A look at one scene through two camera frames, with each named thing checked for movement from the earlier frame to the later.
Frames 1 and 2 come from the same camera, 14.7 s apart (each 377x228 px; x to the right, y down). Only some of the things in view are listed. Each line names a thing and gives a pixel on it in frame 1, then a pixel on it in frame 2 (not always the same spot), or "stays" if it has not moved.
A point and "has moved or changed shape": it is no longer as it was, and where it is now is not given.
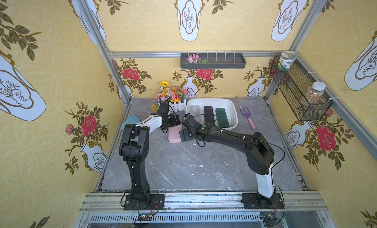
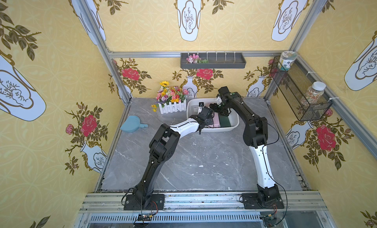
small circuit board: (145, 217) stays
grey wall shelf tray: (216, 60) stays
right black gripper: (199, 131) → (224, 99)
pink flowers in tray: (195, 59) stays
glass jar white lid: (314, 93) stays
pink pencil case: (174, 134) has moved or changed shape
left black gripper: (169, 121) → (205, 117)
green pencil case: (222, 120) stays
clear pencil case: (194, 111) stays
